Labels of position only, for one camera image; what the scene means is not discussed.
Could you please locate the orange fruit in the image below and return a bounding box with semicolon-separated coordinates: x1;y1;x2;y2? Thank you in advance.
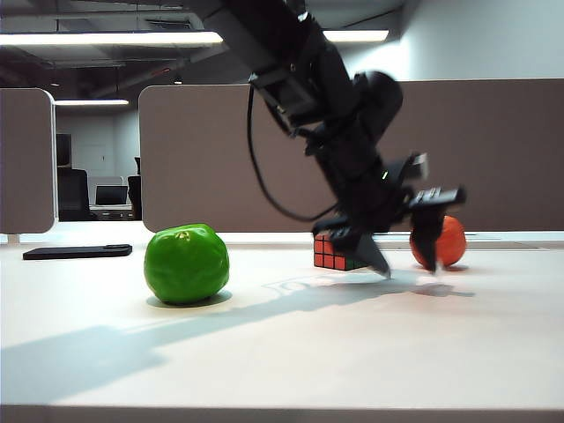
408;214;467;271

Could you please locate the Rubik's cube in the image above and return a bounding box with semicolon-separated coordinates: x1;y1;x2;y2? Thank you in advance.
313;231;370;271

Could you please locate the narrow brown partition panel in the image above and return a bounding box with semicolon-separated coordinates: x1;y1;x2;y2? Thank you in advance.
0;87;56;235

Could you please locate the dark laptop screen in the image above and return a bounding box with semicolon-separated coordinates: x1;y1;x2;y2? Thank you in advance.
94;184;129;207

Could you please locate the short ceiling light strip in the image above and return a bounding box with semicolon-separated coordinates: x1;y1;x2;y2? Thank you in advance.
53;99;130;107

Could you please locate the black office chair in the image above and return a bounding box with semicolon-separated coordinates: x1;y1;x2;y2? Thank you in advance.
56;167;96;222
127;156;143;221

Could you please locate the green apple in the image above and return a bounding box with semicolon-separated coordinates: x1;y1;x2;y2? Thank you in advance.
143;223;231;306

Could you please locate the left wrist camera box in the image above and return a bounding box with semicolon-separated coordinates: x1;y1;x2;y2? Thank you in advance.
398;152;431;182

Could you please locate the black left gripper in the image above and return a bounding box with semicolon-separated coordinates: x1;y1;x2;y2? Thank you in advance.
306;131;468;281

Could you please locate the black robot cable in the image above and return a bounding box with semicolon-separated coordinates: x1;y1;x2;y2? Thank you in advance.
245;81;340;223

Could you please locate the black smartphone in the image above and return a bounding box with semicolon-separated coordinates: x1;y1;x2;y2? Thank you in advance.
22;243;133;261

